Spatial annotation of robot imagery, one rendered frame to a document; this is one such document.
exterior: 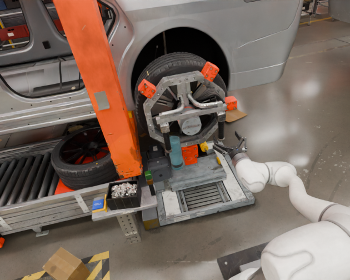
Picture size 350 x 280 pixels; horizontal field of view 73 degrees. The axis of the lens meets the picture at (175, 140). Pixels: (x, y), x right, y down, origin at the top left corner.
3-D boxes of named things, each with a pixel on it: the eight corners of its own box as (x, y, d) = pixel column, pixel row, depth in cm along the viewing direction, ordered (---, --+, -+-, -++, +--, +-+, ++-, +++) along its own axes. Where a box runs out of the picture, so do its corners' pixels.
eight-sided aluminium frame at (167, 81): (221, 133, 183) (221, 65, 149) (224, 138, 177) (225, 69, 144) (152, 148, 178) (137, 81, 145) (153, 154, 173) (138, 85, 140)
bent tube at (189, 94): (212, 92, 153) (212, 76, 146) (223, 106, 137) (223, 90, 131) (186, 97, 151) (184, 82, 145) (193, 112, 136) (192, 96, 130)
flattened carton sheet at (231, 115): (220, 99, 339) (220, 97, 337) (247, 115, 300) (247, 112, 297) (203, 106, 330) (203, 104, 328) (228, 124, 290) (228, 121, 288)
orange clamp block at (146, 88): (155, 85, 150) (143, 78, 146) (156, 90, 144) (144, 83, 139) (149, 94, 153) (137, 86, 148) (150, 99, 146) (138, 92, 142)
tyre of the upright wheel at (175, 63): (210, 38, 163) (120, 69, 164) (221, 47, 144) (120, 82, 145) (223, 115, 204) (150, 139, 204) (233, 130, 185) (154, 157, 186)
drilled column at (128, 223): (140, 230, 190) (128, 197, 164) (141, 241, 182) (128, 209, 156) (128, 233, 189) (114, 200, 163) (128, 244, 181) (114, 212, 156)
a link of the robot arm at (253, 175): (231, 174, 121) (254, 172, 124) (244, 197, 109) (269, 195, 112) (236, 158, 115) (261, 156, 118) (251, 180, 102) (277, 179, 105)
